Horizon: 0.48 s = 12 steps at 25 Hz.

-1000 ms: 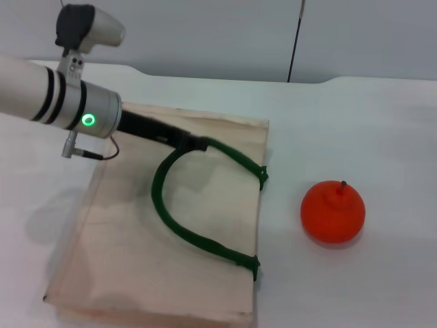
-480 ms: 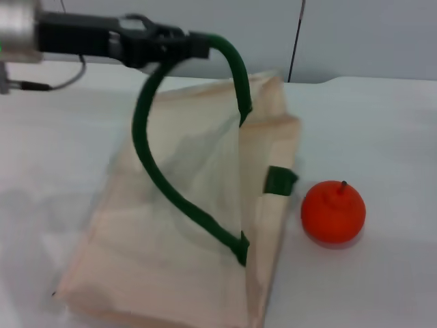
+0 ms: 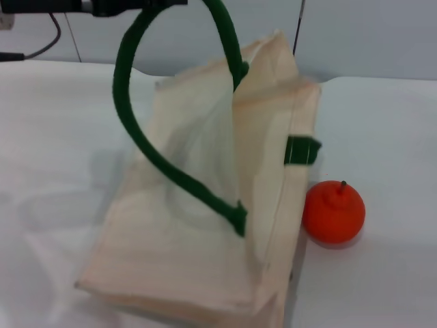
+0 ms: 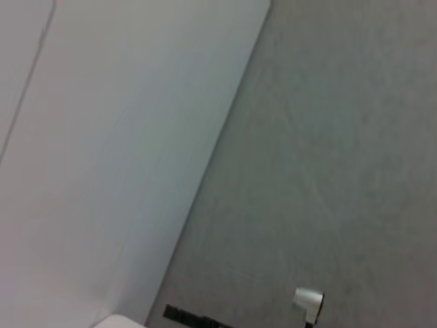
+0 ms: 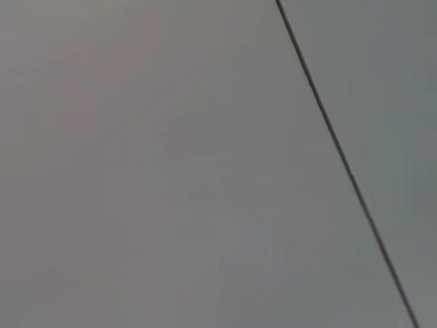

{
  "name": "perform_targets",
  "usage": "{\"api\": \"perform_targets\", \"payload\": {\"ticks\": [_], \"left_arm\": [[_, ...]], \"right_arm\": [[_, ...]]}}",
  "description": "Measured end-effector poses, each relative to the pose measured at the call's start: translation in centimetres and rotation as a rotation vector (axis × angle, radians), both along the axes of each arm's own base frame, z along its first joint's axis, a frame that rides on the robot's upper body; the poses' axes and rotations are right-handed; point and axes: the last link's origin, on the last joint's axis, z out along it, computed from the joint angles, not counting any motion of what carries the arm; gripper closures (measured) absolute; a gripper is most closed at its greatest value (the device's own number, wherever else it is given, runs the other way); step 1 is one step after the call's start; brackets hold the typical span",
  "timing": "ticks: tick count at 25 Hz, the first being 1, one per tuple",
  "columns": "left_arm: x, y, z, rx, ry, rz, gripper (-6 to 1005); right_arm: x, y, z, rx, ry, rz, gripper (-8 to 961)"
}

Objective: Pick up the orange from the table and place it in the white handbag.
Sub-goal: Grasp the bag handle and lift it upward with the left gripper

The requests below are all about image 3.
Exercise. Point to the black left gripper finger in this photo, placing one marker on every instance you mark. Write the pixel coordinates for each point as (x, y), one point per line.
(164, 2)

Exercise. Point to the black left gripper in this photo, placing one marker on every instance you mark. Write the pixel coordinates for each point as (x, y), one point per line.
(44, 5)

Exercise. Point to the orange toy fruit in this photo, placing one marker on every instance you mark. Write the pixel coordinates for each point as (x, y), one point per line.
(327, 222)

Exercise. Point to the dark vertical wall strip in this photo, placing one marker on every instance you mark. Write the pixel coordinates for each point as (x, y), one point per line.
(297, 30)

